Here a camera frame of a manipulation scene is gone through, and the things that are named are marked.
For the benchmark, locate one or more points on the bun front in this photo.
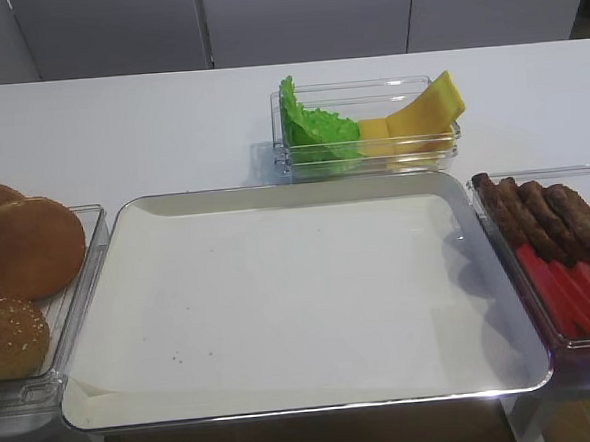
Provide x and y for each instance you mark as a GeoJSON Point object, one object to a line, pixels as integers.
{"type": "Point", "coordinates": [42, 247]}

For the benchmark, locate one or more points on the clear lettuce cheese container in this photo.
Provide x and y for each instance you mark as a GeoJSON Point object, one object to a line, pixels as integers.
{"type": "Point", "coordinates": [360, 100]}

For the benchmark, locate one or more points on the small yellow cheese slice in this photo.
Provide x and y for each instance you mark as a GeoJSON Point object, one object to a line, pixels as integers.
{"type": "Point", "coordinates": [374, 138]}

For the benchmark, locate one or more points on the large yellow cheese slice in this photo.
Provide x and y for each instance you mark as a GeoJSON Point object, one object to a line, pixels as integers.
{"type": "Point", "coordinates": [432, 112]}

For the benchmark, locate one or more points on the silver metal tray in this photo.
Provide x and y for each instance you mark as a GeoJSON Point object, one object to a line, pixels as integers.
{"type": "Point", "coordinates": [276, 300]}

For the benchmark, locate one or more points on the green lettuce leaf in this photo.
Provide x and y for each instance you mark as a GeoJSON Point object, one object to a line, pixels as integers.
{"type": "Point", "coordinates": [316, 136]}

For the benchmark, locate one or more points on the brown patty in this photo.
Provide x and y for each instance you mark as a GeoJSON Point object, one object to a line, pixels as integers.
{"type": "Point", "coordinates": [499, 213]}
{"type": "Point", "coordinates": [525, 217]}
{"type": "Point", "coordinates": [559, 242]}
{"type": "Point", "coordinates": [572, 209]}

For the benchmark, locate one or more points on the sesame top bun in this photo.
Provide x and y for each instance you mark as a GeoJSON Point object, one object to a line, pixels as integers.
{"type": "Point", "coordinates": [24, 338]}

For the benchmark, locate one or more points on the clear patty tomato container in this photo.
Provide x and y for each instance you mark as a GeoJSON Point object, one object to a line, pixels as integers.
{"type": "Point", "coordinates": [576, 178]}

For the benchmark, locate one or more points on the clear bun container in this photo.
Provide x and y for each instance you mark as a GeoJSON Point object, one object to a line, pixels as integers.
{"type": "Point", "coordinates": [42, 391]}

